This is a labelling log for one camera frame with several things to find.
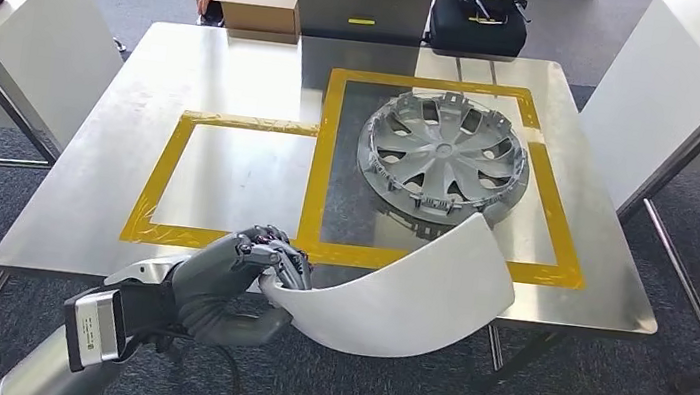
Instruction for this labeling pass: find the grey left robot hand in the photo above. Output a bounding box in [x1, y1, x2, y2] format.
[161, 215, 320, 358]

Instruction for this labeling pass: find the white curved plastic part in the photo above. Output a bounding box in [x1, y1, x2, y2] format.
[252, 187, 526, 375]

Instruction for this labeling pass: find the yellow bench tape rectangle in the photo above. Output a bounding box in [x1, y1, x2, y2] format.
[118, 103, 321, 265]
[293, 63, 608, 298]

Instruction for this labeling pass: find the silver wheel hubcap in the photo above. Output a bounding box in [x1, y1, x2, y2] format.
[349, 82, 540, 235]

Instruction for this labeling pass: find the brown cardboard box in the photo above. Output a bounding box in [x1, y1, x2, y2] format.
[215, 0, 306, 45]

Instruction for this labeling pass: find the white desk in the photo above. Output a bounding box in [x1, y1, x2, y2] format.
[0, 0, 131, 158]

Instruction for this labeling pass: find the grey laptop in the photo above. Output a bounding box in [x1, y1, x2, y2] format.
[288, 0, 436, 52]

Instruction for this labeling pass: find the white desk panel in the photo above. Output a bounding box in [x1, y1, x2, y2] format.
[568, 0, 700, 220]

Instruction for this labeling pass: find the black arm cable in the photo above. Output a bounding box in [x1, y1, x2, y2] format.
[148, 332, 246, 395]

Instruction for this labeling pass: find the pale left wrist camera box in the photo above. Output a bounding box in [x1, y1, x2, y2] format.
[56, 271, 180, 385]

